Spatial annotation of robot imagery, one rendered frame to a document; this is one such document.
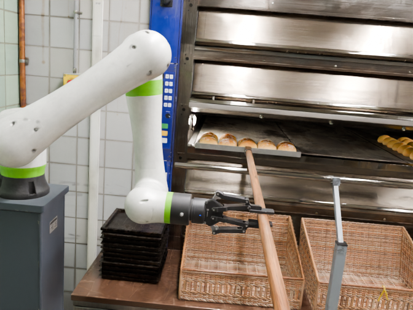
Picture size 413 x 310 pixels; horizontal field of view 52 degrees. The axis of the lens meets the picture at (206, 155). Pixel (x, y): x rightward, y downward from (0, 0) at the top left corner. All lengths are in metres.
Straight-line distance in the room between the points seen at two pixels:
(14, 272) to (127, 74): 0.66
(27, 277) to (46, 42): 1.38
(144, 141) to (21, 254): 0.48
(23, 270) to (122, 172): 1.12
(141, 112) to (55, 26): 1.20
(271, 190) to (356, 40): 0.87
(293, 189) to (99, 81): 1.47
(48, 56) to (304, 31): 1.31
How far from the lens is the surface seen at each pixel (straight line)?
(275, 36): 2.23
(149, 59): 1.09
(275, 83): 2.24
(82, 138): 2.39
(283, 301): 0.83
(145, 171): 1.33
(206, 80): 2.22
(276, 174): 1.92
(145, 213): 1.22
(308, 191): 2.35
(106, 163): 2.37
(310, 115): 2.12
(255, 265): 2.36
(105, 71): 1.10
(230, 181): 2.30
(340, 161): 2.35
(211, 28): 2.23
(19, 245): 1.34
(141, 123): 1.29
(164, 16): 2.22
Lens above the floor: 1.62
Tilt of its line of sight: 12 degrees down
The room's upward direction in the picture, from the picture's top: 5 degrees clockwise
